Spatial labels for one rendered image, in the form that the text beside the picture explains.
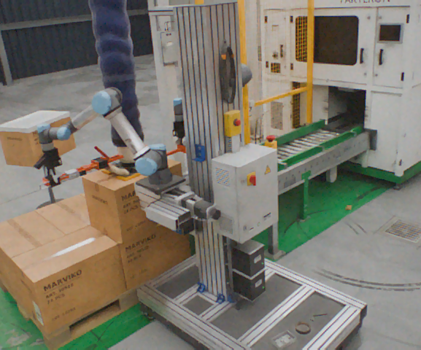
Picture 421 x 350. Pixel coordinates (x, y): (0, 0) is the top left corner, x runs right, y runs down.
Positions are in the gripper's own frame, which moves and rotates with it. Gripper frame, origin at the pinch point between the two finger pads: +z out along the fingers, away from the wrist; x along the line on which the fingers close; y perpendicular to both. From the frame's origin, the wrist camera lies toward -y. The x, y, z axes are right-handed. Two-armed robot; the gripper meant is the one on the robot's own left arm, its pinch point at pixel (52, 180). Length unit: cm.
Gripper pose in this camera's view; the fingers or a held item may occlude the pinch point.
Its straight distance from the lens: 296.2
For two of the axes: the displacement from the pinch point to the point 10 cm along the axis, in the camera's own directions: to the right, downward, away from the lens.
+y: 7.0, -3.2, 6.4
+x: -7.1, -2.2, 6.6
